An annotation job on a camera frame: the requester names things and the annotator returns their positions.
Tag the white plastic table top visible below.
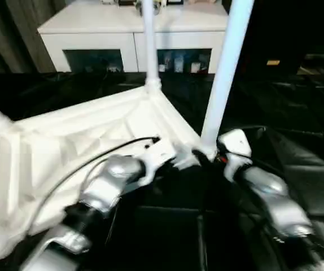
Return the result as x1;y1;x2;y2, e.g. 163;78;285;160
0;86;216;260

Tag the black work mat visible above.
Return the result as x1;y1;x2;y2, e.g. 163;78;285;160
0;72;324;271

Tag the white jar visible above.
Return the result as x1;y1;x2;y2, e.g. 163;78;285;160
173;57;185;72

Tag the white sideboard cabinet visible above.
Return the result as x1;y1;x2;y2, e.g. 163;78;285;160
37;2;230;75

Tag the black plastic bag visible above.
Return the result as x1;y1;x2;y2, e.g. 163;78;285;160
135;0;164;15

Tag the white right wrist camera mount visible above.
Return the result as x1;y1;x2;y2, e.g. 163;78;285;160
217;128;252;181

